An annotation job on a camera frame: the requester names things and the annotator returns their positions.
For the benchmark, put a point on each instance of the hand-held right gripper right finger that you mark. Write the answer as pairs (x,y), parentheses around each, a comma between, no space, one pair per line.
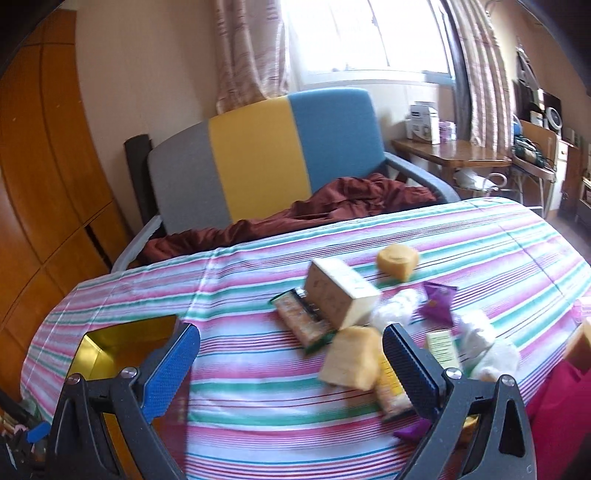
(411,374)

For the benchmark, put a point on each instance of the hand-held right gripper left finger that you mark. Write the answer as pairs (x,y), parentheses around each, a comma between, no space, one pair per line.
(171,369)

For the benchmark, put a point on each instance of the yellow snack packet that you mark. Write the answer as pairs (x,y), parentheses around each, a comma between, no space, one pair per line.
(390,392)

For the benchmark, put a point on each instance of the gold tin box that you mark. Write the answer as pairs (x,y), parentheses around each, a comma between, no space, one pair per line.
(120,344)

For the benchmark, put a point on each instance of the purple snack packet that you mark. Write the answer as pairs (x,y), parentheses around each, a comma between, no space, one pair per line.
(438,302)
(408,433)

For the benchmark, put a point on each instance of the white plastic-wrapped ball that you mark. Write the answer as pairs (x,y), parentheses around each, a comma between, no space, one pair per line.
(397,307)
(496,360)
(475,330)

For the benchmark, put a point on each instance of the cream carton box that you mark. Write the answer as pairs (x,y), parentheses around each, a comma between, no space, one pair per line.
(337,290)

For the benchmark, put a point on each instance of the green and white packet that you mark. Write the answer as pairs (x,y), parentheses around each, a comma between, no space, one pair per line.
(442,346)

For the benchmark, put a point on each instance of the striped tablecloth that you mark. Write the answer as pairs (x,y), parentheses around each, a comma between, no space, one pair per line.
(254,415)

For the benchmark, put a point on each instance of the brown snack packet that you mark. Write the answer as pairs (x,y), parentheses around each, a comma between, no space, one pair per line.
(302,318)

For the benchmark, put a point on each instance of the red cloth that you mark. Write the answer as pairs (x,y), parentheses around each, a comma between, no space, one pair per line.
(558,415)

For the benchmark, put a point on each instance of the orange block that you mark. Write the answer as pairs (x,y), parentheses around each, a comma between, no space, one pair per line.
(581,346)

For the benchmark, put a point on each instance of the maroon blanket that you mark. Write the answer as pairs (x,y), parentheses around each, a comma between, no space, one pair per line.
(346,198)

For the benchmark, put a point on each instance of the white plastic bag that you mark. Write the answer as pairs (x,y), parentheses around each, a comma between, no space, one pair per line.
(471,177)

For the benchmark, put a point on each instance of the wooden side desk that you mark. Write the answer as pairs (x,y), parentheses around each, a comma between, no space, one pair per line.
(452,154)

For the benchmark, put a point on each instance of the grey yellow blue sofa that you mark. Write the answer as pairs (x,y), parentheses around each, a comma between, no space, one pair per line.
(254,161)

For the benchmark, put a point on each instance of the wooden wardrobe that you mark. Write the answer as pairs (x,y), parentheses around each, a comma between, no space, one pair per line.
(46,161)

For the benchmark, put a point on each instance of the small purple container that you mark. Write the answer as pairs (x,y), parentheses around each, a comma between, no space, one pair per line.
(447,131)

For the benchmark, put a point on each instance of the white appliance carton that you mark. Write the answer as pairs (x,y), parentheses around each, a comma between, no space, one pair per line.
(422,122)

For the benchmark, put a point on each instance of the white cabinet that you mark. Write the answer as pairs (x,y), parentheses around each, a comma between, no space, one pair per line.
(565,166)

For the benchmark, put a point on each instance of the black and white appliance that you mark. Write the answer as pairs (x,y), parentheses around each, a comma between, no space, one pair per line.
(551,115)

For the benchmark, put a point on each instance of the pink patterned curtain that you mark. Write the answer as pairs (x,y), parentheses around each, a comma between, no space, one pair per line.
(485,83)
(244,55)

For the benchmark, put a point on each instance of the window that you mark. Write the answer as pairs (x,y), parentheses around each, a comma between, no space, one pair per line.
(360,37)

